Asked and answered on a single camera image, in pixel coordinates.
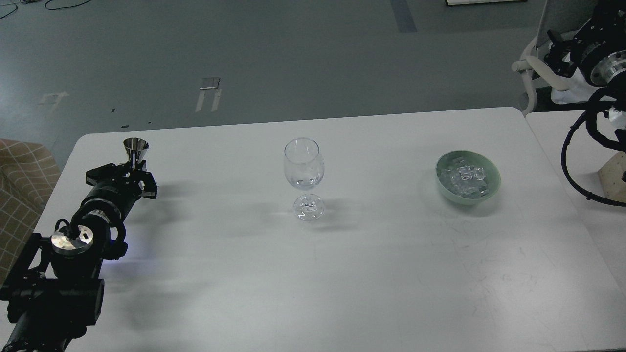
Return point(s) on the clear ice cubes pile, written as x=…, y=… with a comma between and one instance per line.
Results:
x=466, y=181

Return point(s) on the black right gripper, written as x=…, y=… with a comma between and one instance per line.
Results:
x=597, y=50

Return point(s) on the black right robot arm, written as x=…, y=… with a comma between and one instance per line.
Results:
x=606, y=101

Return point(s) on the plaid beige sofa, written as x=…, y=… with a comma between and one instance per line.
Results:
x=28, y=175

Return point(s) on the steel cocktail jigger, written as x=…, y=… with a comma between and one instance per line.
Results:
x=136, y=148

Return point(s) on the clear wine glass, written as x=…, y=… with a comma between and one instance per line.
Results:
x=304, y=169

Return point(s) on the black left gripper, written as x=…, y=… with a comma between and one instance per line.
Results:
x=115, y=189

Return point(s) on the beige speckled block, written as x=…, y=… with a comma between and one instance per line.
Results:
x=612, y=177

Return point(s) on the green ceramic bowl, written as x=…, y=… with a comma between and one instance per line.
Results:
x=455, y=159

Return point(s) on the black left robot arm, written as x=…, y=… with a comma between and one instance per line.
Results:
x=54, y=290

